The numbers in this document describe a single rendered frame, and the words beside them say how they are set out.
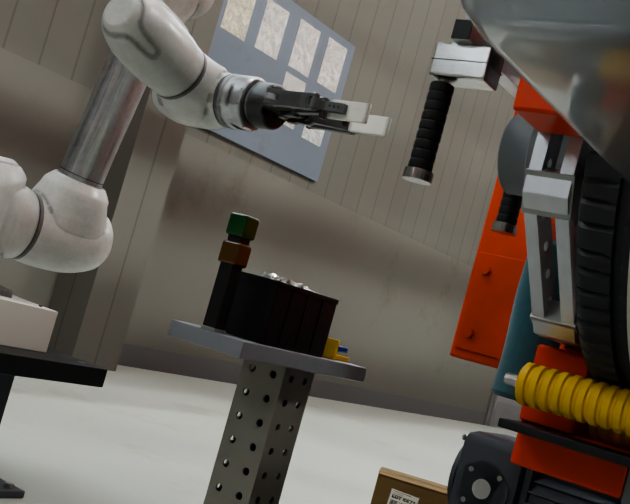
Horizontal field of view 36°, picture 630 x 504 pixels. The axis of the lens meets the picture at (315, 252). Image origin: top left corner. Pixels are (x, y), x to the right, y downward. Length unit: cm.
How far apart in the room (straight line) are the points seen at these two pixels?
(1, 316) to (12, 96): 271
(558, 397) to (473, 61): 48
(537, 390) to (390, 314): 606
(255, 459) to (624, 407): 80
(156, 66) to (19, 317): 71
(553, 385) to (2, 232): 120
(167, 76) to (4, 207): 62
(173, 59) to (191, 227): 399
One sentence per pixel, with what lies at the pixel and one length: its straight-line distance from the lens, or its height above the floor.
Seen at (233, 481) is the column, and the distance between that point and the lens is 188.
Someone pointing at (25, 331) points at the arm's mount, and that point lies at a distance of 207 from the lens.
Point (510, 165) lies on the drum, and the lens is 149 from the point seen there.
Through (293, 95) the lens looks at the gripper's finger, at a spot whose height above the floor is 83.
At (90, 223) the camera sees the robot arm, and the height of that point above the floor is 59.
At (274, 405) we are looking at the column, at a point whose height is 34.
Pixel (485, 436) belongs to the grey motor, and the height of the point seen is 40.
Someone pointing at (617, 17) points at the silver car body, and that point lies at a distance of 64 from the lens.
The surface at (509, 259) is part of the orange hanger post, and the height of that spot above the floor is 74.
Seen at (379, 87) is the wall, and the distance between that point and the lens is 680.
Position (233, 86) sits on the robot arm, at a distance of 160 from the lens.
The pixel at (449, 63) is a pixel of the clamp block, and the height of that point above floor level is 92.
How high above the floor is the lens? 52
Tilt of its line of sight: 4 degrees up
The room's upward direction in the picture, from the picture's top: 16 degrees clockwise
